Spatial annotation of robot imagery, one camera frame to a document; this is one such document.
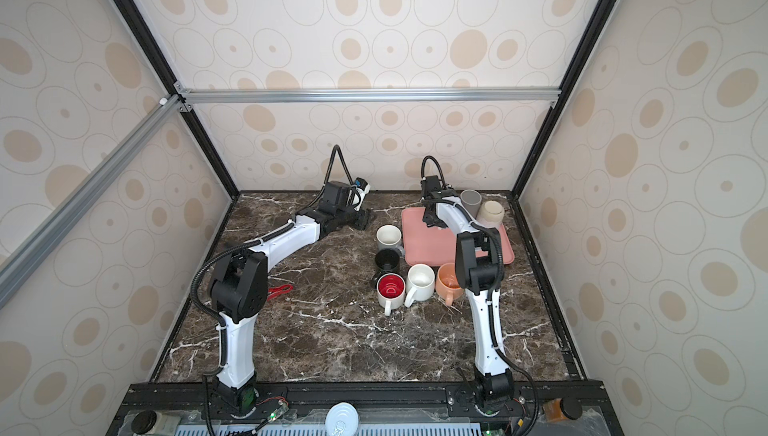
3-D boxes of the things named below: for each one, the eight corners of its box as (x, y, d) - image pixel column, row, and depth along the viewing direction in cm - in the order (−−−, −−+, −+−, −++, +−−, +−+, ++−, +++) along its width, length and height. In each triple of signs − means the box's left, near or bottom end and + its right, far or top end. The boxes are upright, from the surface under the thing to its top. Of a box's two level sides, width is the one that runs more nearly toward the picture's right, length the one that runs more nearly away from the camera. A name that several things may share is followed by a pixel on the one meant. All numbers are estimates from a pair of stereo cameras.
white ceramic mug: (404, 308, 92) (405, 295, 85) (403, 277, 98) (404, 263, 92) (433, 308, 92) (436, 295, 85) (430, 277, 98) (433, 263, 92)
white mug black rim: (386, 319, 89) (386, 308, 83) (373, 291, 95) (372, 278, 89) (411, 308, 92) (412, 296, 85) (397, 281, 97) (397, 268, 91)
